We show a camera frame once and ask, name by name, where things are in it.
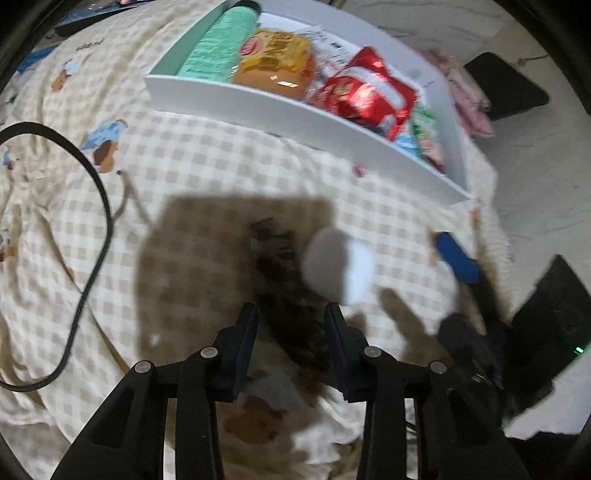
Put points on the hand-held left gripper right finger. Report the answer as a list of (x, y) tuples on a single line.
[(339, 350)]

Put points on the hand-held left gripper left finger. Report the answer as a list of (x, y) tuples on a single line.
[(244, 341)]

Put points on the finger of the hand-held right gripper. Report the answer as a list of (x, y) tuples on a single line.
[(466, 337), (457, 258)]

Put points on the white oval case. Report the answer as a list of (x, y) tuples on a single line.
[(337, 267)]

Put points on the blue candy packet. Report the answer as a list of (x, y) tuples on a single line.
[(408, 145)]

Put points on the green candy packet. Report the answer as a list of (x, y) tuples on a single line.
[(427, 134)]

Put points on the red snack bag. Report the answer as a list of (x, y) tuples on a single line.
[(369, 97)]

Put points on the white cardboard box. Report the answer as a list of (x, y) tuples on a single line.
[(258, 108)]

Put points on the white biscuit packet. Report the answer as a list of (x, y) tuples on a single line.
[(330, 44)]

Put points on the packaged orange bread bun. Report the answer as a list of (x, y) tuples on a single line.
[(277, 64)]

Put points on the green tube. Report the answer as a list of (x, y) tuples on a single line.
[(217, 46)]

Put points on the pink folded blanket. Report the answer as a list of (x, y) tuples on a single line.
[(466, 101)]

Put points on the checkered printed blanket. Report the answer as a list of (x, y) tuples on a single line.
[(207, 152)]

